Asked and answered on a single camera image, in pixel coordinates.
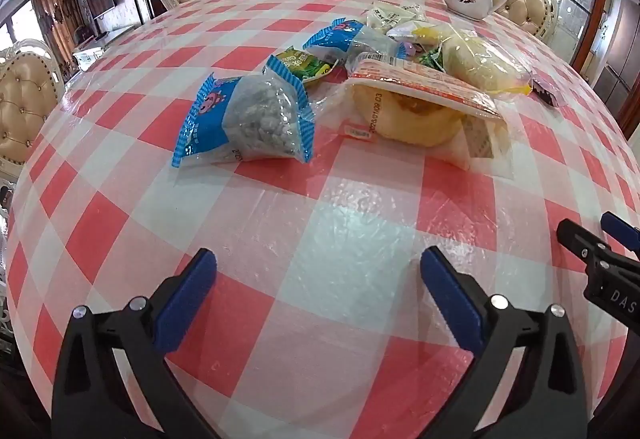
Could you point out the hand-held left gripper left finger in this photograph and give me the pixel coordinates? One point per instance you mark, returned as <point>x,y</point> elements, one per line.
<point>185,301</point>

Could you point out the dark snack packet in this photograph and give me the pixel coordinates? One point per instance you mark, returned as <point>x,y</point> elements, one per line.
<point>547,91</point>

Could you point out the red striped bread packet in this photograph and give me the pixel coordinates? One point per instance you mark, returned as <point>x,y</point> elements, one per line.
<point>425,94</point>

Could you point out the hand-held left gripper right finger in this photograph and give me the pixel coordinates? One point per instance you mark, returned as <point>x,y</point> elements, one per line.
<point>450,301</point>

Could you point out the brown curtain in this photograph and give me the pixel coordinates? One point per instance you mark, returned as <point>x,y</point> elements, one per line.
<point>55,9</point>

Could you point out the yellow bread packet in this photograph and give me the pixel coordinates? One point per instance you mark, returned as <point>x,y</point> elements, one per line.
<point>482,61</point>

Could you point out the green lemon print snack packet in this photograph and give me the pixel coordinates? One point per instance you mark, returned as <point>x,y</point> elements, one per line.
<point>302,64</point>
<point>431,59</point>

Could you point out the white television cabinet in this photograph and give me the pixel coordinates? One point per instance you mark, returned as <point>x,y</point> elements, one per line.
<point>100,46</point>

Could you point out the yellow edged white snack packet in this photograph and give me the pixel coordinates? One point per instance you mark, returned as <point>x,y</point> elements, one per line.
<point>420,33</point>

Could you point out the red checked tablecloth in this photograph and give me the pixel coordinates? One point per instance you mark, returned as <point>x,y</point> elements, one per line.
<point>280,229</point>

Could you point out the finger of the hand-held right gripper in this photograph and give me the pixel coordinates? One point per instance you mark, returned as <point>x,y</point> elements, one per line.
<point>620,226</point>
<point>582,244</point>

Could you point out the blue clear snack packet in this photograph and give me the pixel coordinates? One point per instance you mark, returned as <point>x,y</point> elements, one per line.
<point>332,39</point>
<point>260,119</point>

